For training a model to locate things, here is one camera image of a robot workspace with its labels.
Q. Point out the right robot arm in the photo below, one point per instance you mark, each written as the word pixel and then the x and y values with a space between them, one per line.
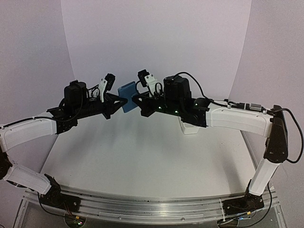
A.
pixel 256 119

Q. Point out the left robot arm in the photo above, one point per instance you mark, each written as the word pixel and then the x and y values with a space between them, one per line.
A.
pixel 25 130

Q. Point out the white plastic tray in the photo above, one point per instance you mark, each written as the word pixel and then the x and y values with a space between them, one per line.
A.
pixel 188 128

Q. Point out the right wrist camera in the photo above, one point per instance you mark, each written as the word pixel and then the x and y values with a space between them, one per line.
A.
pixel 148 80

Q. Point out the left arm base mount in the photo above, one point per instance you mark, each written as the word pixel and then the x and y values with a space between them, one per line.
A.
pixel 56 199

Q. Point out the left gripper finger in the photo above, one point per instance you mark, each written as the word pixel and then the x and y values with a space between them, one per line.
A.
pixel 114 98
pixel 112 107

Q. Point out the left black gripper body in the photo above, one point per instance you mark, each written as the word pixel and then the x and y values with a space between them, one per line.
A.
pixel 83 110

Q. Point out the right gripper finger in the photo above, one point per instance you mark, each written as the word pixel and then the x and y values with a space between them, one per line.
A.
pixel 147 109
pixel 141 100

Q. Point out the blue card holder wallet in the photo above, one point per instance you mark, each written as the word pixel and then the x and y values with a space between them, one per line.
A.
pixel 127 91

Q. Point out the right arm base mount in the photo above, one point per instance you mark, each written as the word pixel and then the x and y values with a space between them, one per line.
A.
pixel 244 204

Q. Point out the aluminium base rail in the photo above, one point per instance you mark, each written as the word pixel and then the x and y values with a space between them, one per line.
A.
pixel 98 209

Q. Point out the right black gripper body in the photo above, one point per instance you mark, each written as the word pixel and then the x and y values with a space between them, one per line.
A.
pixel 172 106

